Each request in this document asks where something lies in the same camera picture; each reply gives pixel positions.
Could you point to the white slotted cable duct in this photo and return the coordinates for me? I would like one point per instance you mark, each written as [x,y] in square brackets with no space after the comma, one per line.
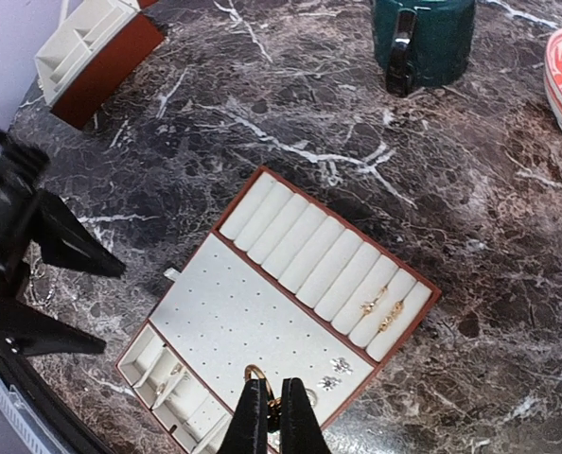
[37,435]

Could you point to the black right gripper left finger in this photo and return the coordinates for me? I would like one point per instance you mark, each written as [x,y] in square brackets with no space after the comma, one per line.
[248,429]

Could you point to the red open jewelry box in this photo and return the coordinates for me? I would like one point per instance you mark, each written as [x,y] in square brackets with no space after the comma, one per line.
[93,50]

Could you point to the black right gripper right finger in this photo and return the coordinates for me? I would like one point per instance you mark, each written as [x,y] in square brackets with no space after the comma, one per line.
[300,432]

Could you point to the silver flower stud earring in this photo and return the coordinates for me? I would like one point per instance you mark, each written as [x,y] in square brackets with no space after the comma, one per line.
[341,366]

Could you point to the red jewelry tray insert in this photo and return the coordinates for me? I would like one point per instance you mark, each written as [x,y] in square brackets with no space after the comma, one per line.
[281,282]

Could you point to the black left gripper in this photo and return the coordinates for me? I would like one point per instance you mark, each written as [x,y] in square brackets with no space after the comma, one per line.
[42,216]

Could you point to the dark green mug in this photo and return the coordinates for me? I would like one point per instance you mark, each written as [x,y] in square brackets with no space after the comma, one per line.
[421,43]

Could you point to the gold hoop earring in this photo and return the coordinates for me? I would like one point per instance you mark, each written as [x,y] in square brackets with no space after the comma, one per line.
[273,403]

